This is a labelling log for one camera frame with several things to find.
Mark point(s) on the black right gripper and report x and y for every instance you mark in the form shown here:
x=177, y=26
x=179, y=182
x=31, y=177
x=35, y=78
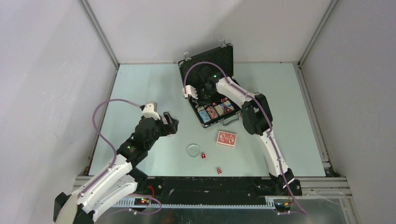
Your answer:
x=203, y=102

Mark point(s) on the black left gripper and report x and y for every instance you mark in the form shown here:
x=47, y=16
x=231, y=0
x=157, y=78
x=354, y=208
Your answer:
x=172, y=127

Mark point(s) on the red poker chip stack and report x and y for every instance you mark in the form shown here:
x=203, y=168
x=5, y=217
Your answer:
x=212, y=112

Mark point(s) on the red playing card deck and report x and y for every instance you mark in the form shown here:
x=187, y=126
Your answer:
x=226, y=139

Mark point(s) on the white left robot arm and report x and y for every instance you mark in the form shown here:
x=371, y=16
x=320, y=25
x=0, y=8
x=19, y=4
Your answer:
x=86, y=204

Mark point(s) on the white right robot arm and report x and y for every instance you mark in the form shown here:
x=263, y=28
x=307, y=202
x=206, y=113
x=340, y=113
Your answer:
x=257, y=120

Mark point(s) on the black aluminium poker case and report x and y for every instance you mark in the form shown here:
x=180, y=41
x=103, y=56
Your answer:
x=221, y=58

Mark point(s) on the red dice in case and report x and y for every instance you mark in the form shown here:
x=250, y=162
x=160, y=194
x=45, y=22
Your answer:
x=219, y=101

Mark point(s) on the blue poker chip stack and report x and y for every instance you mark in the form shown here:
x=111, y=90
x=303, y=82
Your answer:
x=203, y=114

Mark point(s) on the clear round dealer button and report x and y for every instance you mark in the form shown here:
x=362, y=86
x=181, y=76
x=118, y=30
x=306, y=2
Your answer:
x=193, y=150

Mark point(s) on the blue card deck in case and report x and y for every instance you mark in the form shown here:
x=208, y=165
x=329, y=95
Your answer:
x=218, y=108

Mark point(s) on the black all in triangle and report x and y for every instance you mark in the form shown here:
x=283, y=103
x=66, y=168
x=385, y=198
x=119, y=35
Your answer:
x=227, y=108

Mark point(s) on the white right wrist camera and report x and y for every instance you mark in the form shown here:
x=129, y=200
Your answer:
x=189, y=92

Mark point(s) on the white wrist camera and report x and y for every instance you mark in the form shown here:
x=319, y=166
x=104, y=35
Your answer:
x=150, y=111
x=189, y=92

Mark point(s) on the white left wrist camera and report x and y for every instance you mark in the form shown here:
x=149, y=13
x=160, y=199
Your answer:
x=150, y=111

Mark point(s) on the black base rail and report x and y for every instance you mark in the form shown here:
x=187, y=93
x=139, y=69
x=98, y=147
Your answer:
x=214, y=190

